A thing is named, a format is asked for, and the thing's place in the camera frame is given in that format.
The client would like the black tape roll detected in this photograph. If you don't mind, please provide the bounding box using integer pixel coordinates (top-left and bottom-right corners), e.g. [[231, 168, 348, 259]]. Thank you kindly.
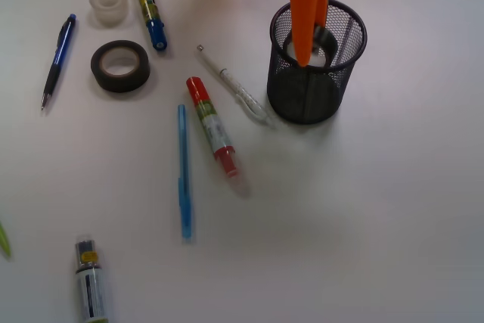
[[282, 25, 340, 68], [91, 40, 150, 93]]

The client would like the clear tape roll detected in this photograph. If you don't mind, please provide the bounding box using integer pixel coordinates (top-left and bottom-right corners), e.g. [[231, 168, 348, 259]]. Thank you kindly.
[[89, 0, 129, 26]]

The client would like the green pen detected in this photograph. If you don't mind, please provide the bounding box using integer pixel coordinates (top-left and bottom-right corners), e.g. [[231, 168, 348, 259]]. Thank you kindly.
[[0, 224, 11, 257]]

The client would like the light blue pen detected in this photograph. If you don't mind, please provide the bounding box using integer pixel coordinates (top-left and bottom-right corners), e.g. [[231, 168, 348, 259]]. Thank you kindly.
[[177, 104, 193, 241]]

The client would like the blue capped marker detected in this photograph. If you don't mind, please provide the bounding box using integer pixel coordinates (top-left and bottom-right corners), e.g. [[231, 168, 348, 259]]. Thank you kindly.
[[138, 0, 167, 51]]

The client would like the black mesh pen holder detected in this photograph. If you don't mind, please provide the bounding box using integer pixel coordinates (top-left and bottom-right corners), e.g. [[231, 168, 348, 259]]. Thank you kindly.
[[267, 0, 368, 125]]

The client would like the red capped marker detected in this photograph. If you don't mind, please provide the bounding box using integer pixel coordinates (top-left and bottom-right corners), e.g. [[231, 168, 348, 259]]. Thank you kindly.
[[186, 76, 250, 197]]

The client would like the dark blue ballpoint pen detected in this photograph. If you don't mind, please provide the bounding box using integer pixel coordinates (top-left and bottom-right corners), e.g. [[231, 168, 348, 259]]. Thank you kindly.
[[41, 14, 76, 110]]

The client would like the white pen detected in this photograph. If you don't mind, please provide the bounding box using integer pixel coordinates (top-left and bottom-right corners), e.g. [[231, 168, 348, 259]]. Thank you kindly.
[[194, 45, 274, 128]]

